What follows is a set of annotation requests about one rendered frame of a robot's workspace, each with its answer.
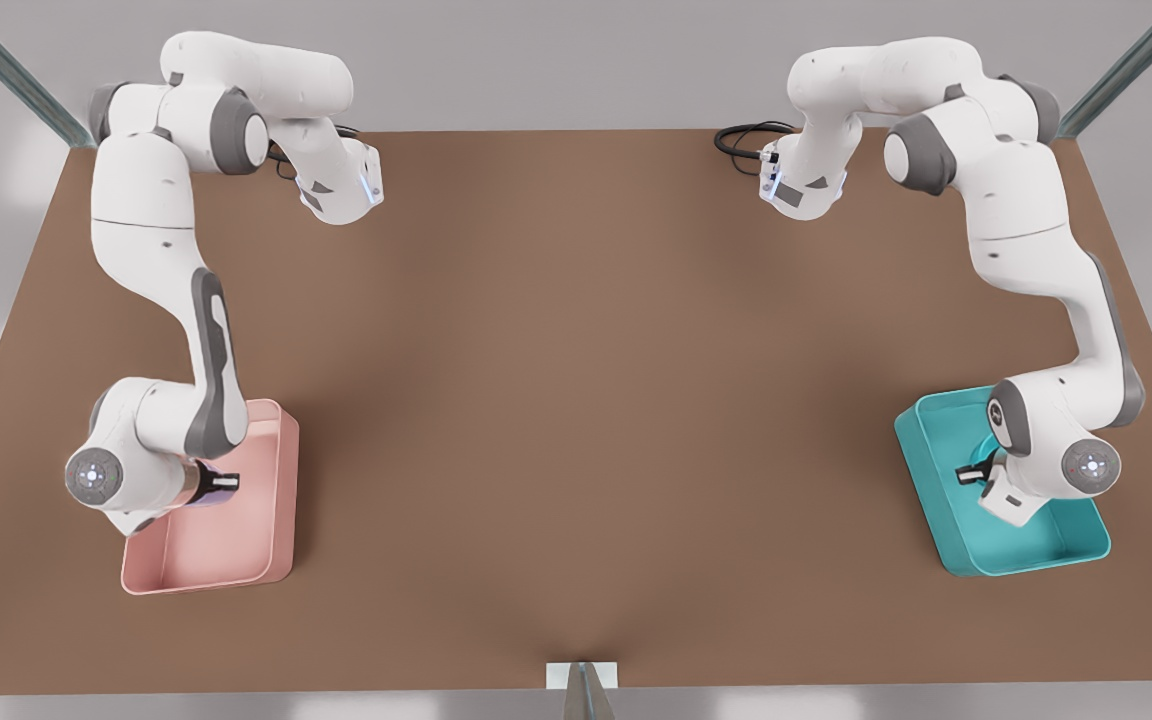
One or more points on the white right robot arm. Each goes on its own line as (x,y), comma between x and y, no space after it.
(146,210)

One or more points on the silver frame post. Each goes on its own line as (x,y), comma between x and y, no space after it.
(588,700)
(11,75)
(1131,65)

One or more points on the teal rectangular box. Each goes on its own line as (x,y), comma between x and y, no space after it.
(1016,545)

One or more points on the white post foot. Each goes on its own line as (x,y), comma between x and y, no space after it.
(556,676)

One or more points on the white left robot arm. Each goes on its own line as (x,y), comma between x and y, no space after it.
(1021,210)

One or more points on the teal bowl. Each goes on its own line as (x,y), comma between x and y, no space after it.
(985,447)

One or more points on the pink rectangular box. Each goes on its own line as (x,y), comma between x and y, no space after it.
(226,540)

